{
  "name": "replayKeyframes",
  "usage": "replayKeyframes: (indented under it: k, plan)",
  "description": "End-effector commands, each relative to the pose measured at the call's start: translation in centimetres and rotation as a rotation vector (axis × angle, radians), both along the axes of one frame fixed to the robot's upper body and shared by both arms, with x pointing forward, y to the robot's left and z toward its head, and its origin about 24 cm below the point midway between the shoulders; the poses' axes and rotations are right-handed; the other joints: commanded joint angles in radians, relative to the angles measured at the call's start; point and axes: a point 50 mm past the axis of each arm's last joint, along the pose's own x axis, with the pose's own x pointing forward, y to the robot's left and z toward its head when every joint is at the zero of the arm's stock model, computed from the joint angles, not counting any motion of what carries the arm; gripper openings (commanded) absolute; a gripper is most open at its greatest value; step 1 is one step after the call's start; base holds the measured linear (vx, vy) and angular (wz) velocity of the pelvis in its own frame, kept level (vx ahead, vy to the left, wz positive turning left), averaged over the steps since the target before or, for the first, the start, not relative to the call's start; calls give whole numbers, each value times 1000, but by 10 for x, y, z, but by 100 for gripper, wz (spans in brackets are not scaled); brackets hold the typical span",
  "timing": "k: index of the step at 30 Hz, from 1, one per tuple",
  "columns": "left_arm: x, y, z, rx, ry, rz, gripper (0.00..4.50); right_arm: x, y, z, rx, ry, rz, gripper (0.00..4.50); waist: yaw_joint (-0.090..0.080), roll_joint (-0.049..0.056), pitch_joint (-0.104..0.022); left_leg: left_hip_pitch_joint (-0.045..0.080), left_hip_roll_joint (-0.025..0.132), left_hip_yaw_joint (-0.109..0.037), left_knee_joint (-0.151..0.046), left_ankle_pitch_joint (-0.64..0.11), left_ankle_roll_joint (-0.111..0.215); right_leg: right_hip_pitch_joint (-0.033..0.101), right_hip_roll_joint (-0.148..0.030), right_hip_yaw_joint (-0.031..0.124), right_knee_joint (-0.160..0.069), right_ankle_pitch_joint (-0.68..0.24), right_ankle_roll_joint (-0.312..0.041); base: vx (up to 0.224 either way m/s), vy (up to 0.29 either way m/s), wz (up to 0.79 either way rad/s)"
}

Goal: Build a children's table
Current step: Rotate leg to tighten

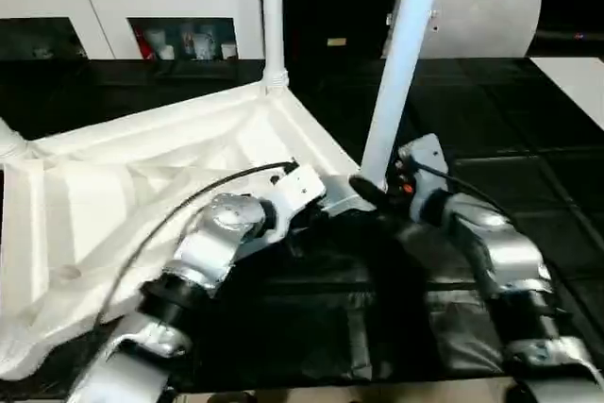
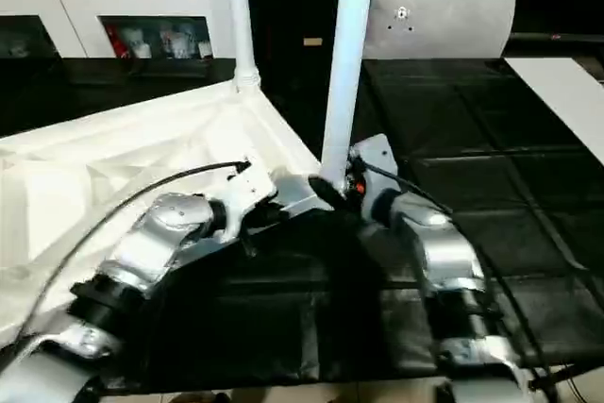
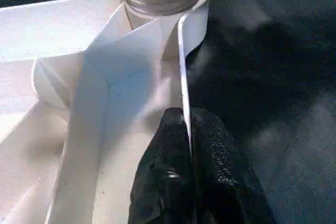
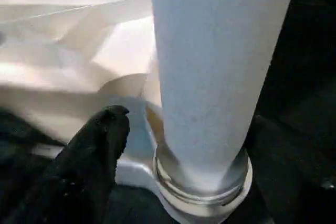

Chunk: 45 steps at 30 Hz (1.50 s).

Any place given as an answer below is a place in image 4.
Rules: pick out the black work mat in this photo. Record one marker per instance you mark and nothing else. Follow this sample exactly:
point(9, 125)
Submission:
point(304, 77)

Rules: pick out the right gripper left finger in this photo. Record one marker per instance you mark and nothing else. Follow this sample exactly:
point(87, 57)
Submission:
point(73, 177)

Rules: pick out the white plastic table top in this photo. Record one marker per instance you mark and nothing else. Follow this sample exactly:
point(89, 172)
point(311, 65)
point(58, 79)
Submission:
point(63, 66)

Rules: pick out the white plastic table leg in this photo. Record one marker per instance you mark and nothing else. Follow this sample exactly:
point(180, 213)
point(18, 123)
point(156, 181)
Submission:
point(215, 77)

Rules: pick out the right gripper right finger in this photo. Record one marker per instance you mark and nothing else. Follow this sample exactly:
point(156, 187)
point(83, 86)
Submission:
point(304, 182)

